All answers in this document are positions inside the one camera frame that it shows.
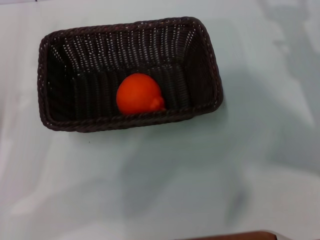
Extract orange pear-shaped toy fruit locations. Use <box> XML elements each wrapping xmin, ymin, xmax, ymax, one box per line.
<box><xmin>116</xmin><ymin>72</ymin><xmax>166</xmax><ymax>116</ymax></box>

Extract dark brown woven basket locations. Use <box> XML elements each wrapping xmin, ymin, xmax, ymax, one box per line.
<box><xmin>37</xmin><ymin>16</ymin><xmax>224</xmax><ymax>133</ymax></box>

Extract brown wooden board edge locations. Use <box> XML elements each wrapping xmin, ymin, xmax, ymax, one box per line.
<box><xmin>189</xmin><ymin>231</ymin><xmax>278</xmax><ymax>240</ymax></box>

